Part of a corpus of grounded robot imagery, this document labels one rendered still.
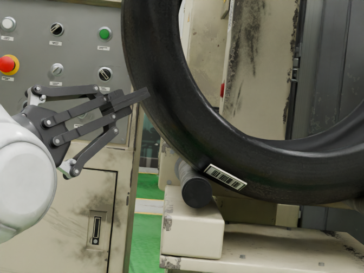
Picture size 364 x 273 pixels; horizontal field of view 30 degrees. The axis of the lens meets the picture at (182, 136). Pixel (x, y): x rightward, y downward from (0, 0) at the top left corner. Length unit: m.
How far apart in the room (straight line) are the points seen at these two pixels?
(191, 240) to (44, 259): 0.79
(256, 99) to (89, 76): 0.53
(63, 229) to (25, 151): 1.14
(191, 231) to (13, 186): 0.47
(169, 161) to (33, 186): 0.76
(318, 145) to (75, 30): 0.74
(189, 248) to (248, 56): 0.49
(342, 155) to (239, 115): 0.40
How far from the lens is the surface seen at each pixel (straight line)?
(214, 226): 0.99
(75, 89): 0.90
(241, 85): 1.35
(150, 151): 10.05
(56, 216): 1.70
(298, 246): 1.18
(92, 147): 0.89
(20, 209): 0.57
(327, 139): 1.27
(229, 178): 0.99
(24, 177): 0.57
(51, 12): 1.75
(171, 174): 1.32
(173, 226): 0.99
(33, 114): 0.86
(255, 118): 1.35
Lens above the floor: 1.03
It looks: 3 degrees down
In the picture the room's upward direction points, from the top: 6 degrees clockwise
